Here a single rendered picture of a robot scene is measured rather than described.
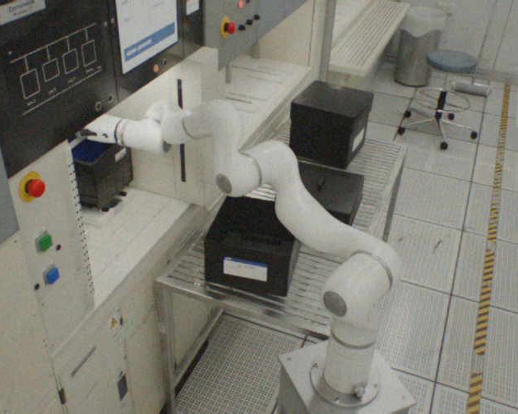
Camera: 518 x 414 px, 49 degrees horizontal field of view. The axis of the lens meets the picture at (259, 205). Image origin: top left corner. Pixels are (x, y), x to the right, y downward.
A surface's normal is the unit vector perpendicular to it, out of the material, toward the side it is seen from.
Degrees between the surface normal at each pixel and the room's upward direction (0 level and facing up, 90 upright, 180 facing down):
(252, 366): 0
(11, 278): 90
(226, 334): 0
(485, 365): 0
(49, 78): 90
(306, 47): 90
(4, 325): 90
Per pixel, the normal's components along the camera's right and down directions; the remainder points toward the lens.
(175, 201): 0.04, -0.82
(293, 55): -0.37, 0.52
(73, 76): 0.93, 0.25
